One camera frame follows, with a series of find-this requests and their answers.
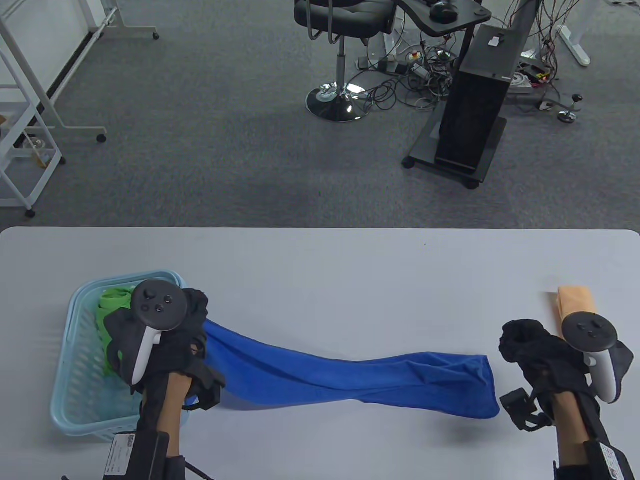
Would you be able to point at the person's right hand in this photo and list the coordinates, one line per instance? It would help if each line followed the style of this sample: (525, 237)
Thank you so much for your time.
(545, 360)

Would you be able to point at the person's left hand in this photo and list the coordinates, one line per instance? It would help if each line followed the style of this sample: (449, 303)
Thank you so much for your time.
(180, 350)

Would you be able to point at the orange rectangular towel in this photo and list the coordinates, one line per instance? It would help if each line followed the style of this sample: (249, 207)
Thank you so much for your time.
(575, 300)

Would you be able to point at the green rectangular towel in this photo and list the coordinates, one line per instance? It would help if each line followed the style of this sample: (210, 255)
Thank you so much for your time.
(107, 302)

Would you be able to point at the blue rectangular towel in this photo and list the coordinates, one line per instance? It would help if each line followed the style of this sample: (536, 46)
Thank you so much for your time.
(325, 375)

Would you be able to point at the person's left forearm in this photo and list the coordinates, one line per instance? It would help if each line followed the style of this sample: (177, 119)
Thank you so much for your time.
(170, 400)

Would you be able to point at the person's right forearm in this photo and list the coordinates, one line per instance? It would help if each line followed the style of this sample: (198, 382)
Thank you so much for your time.
(570, 425)

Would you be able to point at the black left hand controller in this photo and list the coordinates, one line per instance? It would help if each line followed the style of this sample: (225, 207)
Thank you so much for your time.
(160, 305)

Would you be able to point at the black hand controller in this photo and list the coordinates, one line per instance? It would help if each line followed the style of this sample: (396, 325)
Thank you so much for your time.
(587, 332)
(160, 305)

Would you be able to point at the black right hand controller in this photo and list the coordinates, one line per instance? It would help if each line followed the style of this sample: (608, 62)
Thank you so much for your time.
(587, 332)

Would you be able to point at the light blue plastic basket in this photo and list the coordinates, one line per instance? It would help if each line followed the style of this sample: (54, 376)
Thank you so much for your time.
(80, 395)

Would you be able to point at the chrome stand foot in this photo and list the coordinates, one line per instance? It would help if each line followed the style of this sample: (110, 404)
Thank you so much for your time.
(566, 117)

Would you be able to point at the black rolling base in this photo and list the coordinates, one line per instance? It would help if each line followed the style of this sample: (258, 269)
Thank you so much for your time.
(425, 145)

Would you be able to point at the black computer tower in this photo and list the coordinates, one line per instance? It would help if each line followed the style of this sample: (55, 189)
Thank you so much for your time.
(475, 115)

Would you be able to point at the white metal rack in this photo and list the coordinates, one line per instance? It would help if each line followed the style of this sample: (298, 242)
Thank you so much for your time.
(15, 135)

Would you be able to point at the round white floor device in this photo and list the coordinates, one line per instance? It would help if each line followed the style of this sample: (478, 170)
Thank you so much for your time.
(520, 82)

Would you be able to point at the white desk leg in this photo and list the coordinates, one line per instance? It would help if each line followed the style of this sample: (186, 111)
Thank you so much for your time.
(575, 47)

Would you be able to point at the white rolling whiteboard stand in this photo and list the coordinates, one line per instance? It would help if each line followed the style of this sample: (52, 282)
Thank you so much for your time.
(30, 45)

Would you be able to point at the small black side desk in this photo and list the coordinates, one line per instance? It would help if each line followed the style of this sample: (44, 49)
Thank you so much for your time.
(460, 22)

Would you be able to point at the black object on side desk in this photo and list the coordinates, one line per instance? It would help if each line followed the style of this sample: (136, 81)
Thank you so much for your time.
(442, 10)

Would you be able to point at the black swivel chair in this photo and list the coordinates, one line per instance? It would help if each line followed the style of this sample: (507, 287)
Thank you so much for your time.
(345, 12)

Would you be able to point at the small black right wrist camera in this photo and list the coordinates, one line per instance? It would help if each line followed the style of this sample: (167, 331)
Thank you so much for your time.
(517, 405)

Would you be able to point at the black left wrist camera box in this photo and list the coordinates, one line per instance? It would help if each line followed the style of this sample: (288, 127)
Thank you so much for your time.
(145, 455)

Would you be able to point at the black slanted post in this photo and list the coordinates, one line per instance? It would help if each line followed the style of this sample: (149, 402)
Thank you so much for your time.
(520, 15)

